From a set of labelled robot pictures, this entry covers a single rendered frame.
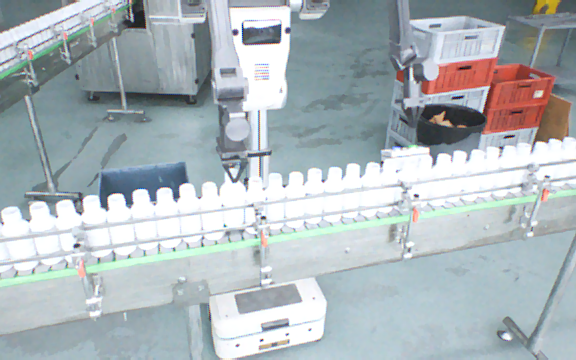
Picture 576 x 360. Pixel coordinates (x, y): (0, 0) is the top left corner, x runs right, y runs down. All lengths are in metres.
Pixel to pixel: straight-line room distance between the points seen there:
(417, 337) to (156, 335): 1.28
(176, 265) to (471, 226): 0.95
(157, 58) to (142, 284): 3.79
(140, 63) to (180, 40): 0.49
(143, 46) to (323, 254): 3.84
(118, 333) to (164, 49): 3.12
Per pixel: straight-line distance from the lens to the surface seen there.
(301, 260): 1.40
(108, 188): 1.88
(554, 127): 4.61
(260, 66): 1.74
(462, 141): 3.20
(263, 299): 2.18
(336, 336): 2.41
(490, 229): 1.71
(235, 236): 1.32
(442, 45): 3.50
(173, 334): 2.44
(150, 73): 5.02
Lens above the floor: 1.80
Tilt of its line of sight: 30 degrees down
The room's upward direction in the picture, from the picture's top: 2 degrees clockwise
